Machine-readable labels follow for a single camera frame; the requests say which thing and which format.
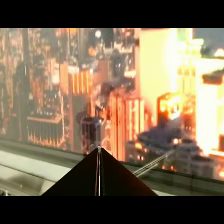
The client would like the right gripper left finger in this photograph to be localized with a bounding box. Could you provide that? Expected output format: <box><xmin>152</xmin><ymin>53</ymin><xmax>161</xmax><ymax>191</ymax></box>
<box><xmin>41</xmin><ymin>147</ymin><xmax>100</xmax><ymax>197</ymax></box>

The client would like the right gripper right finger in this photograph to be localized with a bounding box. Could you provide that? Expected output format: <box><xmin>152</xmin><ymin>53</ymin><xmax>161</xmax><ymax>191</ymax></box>
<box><xmin>100</xmin><ymin>147</ymin><xmax>158</xmax><ymax>197</ymax></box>

